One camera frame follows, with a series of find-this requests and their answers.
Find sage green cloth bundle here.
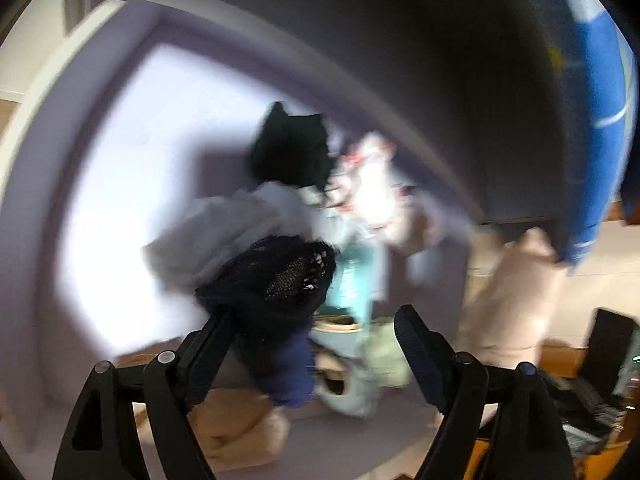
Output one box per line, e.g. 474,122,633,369
310,310,416,418

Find navy lace garment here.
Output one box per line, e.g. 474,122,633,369
194,235,337,408

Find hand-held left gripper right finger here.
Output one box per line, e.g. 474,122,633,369
394,304,576,480

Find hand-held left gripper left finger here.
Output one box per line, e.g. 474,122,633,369
52,305,236,480

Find black sock bundle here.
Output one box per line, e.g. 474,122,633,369
249,101,335,191

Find black laptop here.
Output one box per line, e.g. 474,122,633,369
545,307,640,456

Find beige cloth bundle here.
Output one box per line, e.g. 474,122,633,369
135,390,291,461
457,225,568,361

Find teal towel in plastic packet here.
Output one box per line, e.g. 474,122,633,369
320,225,388,321

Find blue printed cloth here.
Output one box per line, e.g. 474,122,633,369
547,0,640,266

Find white drawer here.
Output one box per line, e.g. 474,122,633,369
0,0,586,480

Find light grey sock bundle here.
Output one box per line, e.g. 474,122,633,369
142,181,321,293

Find white patterned cloth bundle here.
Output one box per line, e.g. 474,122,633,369
332,131,426,231

